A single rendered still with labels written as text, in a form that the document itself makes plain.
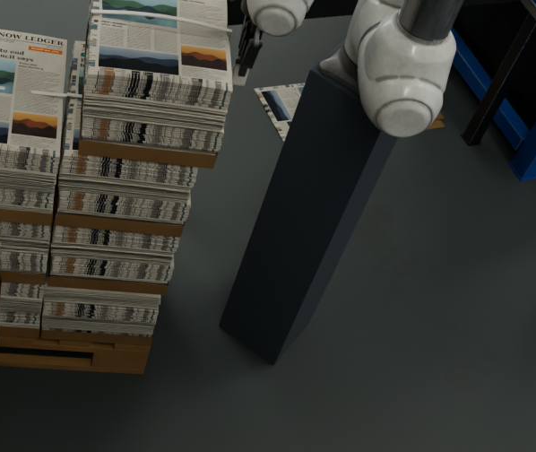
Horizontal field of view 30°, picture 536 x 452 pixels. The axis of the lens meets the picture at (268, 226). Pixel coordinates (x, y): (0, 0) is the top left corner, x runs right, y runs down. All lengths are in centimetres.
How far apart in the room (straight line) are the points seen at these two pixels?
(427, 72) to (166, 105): 51
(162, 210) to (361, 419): 97
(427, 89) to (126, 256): 86
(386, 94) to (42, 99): 77
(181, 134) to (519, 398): 151
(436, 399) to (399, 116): 129
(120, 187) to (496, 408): 142
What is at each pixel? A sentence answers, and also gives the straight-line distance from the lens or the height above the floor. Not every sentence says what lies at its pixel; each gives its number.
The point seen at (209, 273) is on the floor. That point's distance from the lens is 299.
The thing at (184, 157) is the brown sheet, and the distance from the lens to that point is 207.
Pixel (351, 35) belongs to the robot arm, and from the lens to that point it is 211.
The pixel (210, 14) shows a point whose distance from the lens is 212.
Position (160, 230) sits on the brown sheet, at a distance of 224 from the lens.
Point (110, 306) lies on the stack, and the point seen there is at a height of 31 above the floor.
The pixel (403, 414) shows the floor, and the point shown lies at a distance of 290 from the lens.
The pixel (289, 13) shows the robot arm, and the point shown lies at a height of 131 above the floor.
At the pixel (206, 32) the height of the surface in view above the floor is 106.
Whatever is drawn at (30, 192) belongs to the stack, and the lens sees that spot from 216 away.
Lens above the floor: 234
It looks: 48 degrees down
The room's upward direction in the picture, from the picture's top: 20 degrees clockwise
